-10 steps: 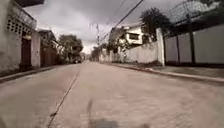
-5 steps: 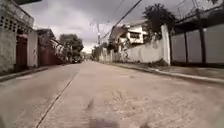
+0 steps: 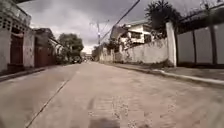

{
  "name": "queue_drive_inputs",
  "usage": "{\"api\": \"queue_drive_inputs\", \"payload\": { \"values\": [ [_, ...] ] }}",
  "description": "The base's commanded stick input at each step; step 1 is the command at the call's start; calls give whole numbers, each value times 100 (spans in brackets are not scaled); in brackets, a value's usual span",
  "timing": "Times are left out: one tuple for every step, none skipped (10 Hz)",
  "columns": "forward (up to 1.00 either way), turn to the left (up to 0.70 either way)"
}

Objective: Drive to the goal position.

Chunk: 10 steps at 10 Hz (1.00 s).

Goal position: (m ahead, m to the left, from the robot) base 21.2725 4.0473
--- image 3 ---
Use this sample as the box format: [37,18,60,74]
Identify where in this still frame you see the grey concrete road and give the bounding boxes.
[0,60,224,128]

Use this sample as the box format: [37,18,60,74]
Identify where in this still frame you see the utility pole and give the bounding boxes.
[89,19,110,48]

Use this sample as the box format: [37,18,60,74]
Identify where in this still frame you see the vehicle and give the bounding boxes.
[71,55,83,65]

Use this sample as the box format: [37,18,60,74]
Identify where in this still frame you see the white house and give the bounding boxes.
[109,20,158,48]

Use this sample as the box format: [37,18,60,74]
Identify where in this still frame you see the green tree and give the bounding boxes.
[56,32,85,64]

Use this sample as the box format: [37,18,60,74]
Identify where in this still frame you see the building with red gate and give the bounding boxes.
[33,28,64,68]

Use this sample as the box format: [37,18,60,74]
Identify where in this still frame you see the palm tree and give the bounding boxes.
[144,0,184,34]

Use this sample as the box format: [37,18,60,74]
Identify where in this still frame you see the grey panel fence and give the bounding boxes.
[175,6,224,69]

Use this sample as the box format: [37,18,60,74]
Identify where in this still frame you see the concrete kerb strip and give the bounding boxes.
[0,64,68,83]

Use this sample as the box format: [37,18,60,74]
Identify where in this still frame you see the grey building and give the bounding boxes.
[0,0,36,74]

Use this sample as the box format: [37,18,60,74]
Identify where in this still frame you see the white wall with pillar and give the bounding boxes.
[98,21,178,68]

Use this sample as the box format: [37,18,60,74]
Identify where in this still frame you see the overhead wires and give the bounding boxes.
[98,0,142,43]

